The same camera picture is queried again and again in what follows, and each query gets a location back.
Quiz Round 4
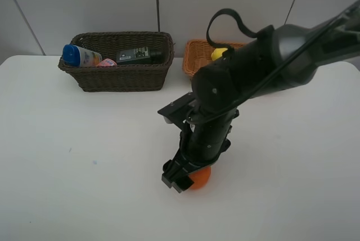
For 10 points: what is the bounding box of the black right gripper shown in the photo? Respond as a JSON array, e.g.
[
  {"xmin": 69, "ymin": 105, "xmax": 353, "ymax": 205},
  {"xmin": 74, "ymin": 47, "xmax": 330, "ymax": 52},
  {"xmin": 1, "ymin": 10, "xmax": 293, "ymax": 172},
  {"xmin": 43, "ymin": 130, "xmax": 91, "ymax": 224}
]
[{"xmin": 161, "ymin": 110, "xmax": 239, "ymax": 193}]

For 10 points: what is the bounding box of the orange tangerine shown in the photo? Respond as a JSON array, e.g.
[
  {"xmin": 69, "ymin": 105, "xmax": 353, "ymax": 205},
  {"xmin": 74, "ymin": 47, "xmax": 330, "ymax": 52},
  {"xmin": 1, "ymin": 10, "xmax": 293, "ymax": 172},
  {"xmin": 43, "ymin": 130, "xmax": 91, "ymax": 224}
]
[{"xmin": 189, "ymin": 166, "xmax": 212, "ymax": 190}]

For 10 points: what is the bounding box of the black pump dispenser bottle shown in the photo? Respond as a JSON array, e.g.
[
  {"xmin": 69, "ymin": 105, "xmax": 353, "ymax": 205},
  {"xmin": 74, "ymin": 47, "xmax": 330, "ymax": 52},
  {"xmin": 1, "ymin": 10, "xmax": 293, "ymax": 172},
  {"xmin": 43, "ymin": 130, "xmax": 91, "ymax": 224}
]
[{"xmin": 115, "ymin": 47, "xmax": 163, "ymax": 65}]

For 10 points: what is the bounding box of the yellow lemon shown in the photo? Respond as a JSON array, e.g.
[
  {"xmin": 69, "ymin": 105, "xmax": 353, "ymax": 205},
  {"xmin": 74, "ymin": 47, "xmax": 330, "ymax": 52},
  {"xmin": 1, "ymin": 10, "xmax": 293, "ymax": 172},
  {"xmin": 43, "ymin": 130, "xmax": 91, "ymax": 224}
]
[{"xmin": 211, "ymin": 48, "xmax": 228, "ymax": 61}]

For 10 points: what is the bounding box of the pink tube bottle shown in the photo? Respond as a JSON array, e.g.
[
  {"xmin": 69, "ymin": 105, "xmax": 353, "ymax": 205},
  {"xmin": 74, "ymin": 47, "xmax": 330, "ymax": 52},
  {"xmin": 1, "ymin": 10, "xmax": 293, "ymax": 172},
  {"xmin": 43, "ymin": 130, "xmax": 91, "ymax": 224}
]
[{"xmin": 96, "ymin": 58, "xmax": 117, "ymax": 67}]

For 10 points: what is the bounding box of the blue capped white bottle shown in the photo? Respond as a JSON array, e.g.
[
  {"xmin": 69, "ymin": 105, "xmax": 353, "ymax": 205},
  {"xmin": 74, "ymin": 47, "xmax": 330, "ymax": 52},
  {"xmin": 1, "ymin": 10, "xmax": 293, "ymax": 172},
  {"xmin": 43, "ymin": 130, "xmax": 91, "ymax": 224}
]
[{"xmin": 62, "ymin": 44, "xmax": 103, "ymax": 68}]

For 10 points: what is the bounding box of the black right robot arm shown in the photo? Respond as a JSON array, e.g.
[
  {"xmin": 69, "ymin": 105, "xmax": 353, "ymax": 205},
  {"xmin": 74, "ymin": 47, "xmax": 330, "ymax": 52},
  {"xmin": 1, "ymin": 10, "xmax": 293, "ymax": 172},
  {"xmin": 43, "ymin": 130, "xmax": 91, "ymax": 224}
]
[{"xmin": 159, "ymin": 2, "xmax": 359, "ymax": 192}]

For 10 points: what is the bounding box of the dark brown wicker basket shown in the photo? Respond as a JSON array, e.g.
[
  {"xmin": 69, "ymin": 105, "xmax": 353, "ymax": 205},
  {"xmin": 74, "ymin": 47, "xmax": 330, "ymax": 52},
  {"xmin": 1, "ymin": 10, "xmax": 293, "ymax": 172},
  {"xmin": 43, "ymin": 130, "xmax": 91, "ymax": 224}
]
[{"xmin": 58, "ymin": 32, "xmax": 174, "ymax": 92}]

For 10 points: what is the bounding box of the orange wicker basket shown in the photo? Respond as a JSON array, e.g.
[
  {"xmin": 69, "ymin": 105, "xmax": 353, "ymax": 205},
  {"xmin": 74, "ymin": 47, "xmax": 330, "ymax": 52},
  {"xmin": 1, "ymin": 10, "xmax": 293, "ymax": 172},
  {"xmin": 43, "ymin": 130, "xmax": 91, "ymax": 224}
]
[{"xmin": 182, "ymin": 38, "xmax": 248, "ymax": 78}]

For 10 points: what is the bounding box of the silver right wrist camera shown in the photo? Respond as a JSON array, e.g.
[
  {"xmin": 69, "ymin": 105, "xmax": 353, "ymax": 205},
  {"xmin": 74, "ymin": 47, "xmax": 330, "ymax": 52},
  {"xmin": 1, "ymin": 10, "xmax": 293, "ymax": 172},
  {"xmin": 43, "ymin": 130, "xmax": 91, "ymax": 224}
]
[{"xmin": 157, "ymin": 92, "xmax": 197, "ymax": 130}]

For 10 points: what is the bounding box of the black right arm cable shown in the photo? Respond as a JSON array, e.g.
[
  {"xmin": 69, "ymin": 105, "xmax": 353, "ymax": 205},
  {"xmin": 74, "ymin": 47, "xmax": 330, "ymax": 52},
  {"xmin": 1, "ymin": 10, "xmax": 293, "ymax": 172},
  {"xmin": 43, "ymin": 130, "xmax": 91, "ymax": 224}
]
[{"xmin": 185, "ymin": 8, "xmax": 360, "ymax": 125}]

